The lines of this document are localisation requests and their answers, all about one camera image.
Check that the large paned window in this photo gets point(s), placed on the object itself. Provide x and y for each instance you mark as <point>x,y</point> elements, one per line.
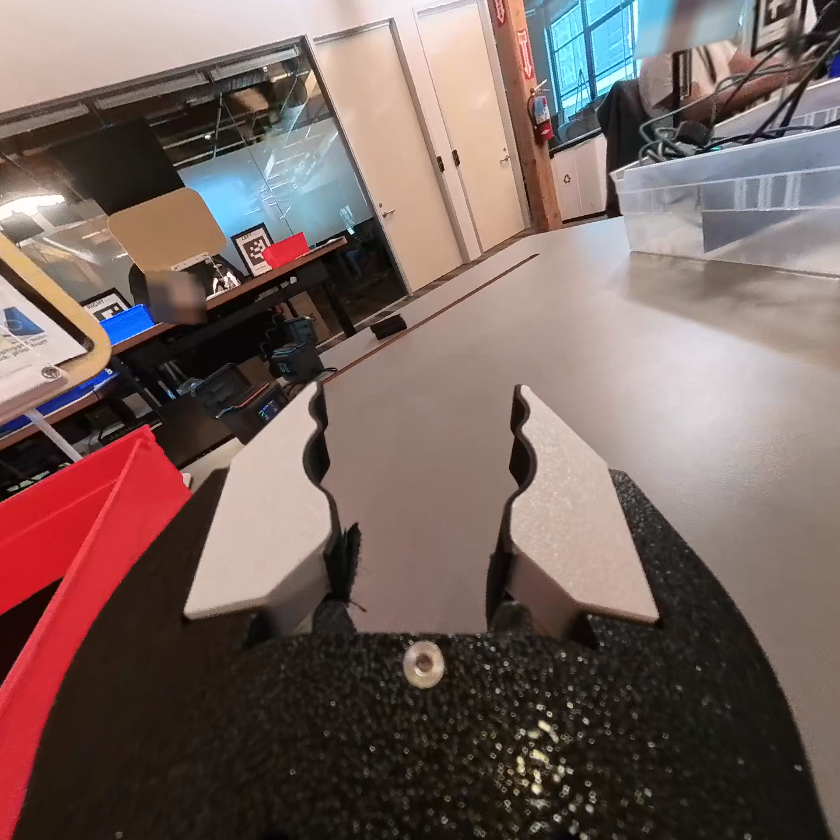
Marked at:
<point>584,52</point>

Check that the black charging case with screen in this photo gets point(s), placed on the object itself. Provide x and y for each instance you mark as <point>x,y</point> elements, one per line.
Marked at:
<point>239,407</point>

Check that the black battery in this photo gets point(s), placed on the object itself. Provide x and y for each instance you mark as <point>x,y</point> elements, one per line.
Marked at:
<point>388,326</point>

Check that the small blue bin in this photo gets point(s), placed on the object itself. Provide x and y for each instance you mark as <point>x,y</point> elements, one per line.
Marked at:
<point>128,325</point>

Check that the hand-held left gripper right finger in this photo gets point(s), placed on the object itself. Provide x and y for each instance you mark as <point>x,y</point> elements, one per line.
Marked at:
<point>571,525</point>

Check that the large red plastic bin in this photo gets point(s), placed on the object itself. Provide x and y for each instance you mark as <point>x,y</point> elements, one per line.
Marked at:
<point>79,499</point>

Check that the white door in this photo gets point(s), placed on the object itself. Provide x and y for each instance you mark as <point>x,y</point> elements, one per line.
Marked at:
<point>380,151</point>
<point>472,118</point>

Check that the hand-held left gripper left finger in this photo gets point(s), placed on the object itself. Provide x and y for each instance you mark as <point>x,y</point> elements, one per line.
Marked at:
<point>262,525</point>

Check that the red fire extinguisher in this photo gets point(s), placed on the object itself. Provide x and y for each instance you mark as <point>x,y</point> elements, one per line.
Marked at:
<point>541,115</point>

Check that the black jacket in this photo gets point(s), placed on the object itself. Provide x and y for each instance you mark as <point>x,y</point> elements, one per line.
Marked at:
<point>623,151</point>

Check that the white cabinet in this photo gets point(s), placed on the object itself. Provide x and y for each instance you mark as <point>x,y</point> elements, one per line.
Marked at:
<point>577,177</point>

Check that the red wall sign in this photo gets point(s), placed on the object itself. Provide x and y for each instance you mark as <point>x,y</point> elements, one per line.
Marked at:
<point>525,52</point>

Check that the clear plastic bin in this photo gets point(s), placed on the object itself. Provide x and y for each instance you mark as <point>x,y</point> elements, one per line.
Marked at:
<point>722,190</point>

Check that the framed black-white marker sign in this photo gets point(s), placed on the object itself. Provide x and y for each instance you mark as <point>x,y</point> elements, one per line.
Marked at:
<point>108,307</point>
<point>253,253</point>

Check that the tan rounded board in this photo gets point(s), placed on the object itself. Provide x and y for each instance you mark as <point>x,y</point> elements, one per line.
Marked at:
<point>164,229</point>

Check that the dark-legged work table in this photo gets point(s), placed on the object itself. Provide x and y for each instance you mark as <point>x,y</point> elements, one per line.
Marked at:
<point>262,279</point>

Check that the black battery charger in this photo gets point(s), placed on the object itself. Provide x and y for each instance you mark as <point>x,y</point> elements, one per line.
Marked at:
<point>295,361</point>

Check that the instruction sign stand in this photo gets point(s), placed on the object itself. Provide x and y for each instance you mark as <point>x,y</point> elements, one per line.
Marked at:
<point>39,341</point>

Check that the small red bin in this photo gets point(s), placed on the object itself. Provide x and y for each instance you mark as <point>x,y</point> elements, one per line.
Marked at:
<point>285,253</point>

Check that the wooden pillar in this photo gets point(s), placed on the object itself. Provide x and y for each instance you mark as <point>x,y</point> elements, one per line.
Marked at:
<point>535,177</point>

